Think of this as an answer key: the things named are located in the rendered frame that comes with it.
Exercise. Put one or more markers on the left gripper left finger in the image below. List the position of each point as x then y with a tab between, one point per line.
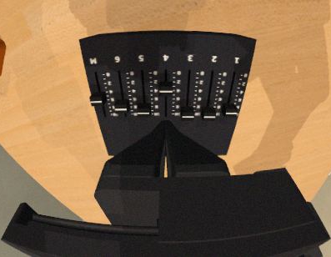
142	157

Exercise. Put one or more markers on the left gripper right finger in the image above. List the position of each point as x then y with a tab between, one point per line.
190	159

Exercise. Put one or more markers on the black lighting desk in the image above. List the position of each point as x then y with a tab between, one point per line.
195	79

